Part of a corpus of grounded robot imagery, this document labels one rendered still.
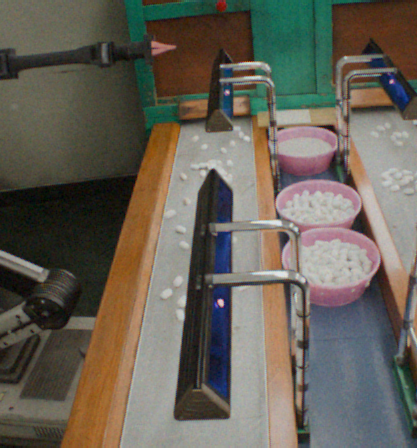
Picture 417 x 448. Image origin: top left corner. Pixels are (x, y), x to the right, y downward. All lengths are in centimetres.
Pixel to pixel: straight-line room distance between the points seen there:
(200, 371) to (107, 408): 48
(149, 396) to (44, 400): 51
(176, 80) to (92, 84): 99
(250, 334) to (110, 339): 33
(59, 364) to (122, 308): 41
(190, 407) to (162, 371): 51
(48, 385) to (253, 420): 74
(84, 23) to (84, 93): 41
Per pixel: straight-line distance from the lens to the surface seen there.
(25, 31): 328
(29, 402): 171
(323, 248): 160
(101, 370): 130
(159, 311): 145
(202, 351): 81
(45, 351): 183
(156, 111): 243
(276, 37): 233
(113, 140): 341
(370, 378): 135
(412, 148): 218
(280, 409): 117
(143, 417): 122
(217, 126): 159
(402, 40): 243
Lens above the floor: 169
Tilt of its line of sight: 33 degrees down
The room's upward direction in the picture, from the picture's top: 8 degrees counter-clockwise
